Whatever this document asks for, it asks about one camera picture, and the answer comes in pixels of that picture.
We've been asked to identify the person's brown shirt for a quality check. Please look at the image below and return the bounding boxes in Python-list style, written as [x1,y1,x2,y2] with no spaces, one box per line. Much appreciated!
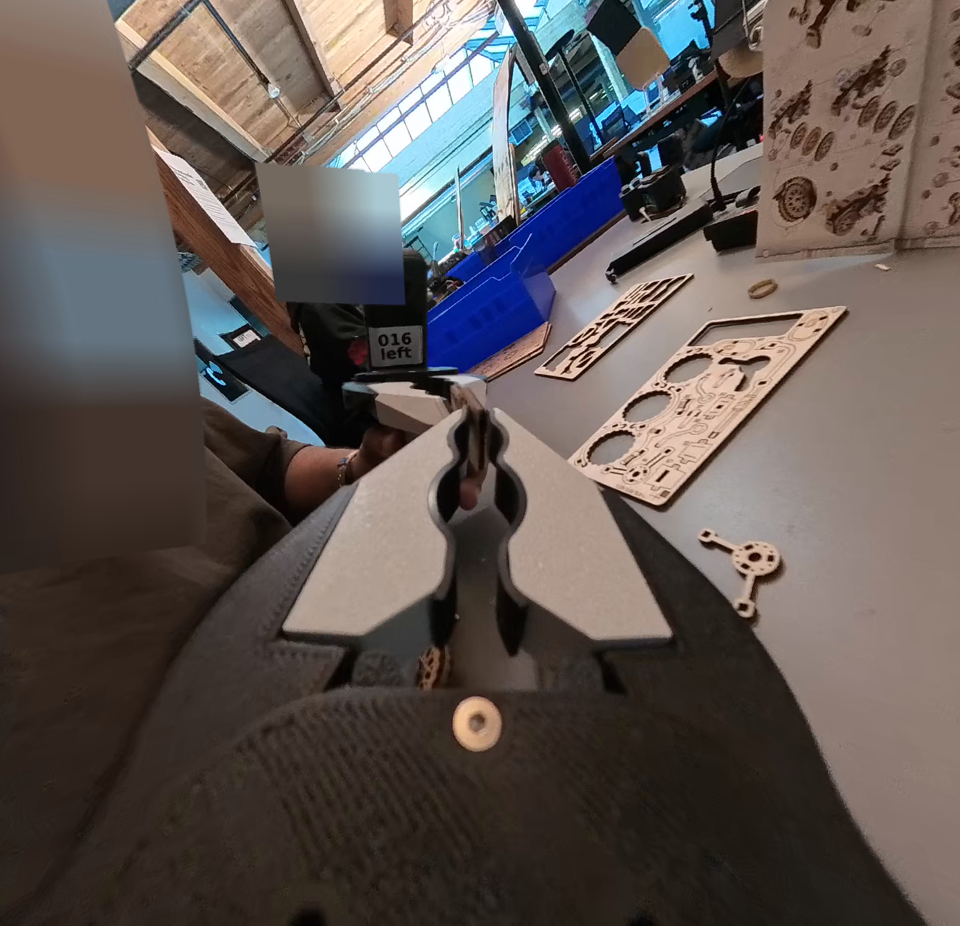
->
[0,399,318,926]

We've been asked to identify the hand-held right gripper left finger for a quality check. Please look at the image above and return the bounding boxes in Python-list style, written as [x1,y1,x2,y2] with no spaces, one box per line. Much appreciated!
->
[282,407,472,644]

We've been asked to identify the black pillar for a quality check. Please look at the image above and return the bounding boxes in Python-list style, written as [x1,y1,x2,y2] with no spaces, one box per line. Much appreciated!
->
[478,0,595,179]

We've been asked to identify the grey desk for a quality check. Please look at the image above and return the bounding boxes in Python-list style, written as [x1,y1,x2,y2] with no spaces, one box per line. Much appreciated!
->
[480,142,960,926]

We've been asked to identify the large wooden puzzle sheet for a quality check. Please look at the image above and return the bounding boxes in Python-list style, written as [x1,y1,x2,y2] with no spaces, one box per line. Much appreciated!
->
[567,305,849,512]

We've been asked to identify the black phone icon sign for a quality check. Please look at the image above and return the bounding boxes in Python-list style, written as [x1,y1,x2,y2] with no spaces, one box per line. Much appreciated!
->
[193,339,250,404]

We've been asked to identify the person's left forearm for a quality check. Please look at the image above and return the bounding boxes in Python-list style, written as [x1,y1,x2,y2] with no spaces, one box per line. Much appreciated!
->
[279,440,363,528]

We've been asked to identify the white paper notice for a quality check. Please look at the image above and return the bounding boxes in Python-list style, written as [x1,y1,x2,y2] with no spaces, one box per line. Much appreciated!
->
[152,148,258,250]

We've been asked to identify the black metal bar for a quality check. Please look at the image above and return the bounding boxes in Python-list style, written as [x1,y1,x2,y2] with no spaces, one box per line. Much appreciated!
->
[605,200,715,284]

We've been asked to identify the person's left hand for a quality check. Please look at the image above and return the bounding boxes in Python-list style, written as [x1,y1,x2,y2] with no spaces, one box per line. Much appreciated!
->
[358,423,483,512]

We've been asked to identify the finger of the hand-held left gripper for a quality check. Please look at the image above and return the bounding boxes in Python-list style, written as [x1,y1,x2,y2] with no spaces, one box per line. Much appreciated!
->
[444,375,490,419]
[372,381,456,437]

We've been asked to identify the black box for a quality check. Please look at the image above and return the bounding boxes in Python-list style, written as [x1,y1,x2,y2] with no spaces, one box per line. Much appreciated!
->
[703,185,760,255]

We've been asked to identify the curved wooden board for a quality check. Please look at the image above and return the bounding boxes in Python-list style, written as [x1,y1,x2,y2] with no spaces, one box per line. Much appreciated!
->
[489,43,528,231]

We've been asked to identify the brown wooden sheet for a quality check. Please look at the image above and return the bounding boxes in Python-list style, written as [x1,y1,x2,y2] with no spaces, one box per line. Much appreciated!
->
[471,321,555,381]

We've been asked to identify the black device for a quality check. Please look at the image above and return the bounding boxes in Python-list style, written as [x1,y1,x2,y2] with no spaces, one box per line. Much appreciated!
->
[619,163,689,224]

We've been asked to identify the small wooden part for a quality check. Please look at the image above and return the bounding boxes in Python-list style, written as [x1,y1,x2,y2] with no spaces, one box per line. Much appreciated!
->
[458,399,490,486]

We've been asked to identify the standing printed instruction sheet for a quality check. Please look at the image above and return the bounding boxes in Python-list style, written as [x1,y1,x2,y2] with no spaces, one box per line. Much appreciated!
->
[755,0,960,261]

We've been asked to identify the wooden part with round disc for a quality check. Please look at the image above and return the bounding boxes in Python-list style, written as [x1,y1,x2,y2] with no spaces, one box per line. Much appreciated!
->
[696,527,783,619]

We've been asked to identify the cardboard sheet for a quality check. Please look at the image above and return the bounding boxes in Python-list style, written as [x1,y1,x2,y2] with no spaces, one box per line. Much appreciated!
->
[613,24,674,92]

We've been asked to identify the small wooden puzzle sheet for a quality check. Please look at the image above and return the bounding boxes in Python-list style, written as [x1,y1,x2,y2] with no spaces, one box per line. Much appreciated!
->
[533,272,696,380]

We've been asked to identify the long blue plastic bin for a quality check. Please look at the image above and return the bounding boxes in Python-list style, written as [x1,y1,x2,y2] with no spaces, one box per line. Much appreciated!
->
[448,161,628,282]

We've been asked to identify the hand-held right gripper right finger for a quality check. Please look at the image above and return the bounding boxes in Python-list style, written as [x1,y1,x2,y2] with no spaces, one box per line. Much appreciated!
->
[484,407,675,657]

